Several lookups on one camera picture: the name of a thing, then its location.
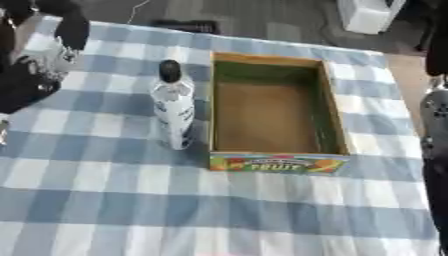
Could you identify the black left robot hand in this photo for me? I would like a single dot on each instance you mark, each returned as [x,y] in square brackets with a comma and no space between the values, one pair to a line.
[26,90]

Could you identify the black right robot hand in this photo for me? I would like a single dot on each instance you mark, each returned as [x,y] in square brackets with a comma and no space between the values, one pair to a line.
[437,56]

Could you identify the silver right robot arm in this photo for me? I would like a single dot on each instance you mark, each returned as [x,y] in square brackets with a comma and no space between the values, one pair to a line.
[436,133]

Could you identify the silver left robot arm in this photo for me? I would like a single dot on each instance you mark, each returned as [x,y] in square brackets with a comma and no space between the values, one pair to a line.
[3,131]

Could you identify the white box on floor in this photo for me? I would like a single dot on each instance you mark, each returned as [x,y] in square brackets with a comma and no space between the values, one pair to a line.
[366,15]

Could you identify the cardboard box with green inside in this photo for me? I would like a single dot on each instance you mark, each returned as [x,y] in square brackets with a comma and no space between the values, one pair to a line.
[265,116]

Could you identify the white bottle with black cap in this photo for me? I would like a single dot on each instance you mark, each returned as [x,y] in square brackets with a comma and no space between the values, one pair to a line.
[174,110]

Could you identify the black flat device on floor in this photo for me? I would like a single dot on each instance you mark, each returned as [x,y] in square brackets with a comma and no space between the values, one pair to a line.
[186,26]

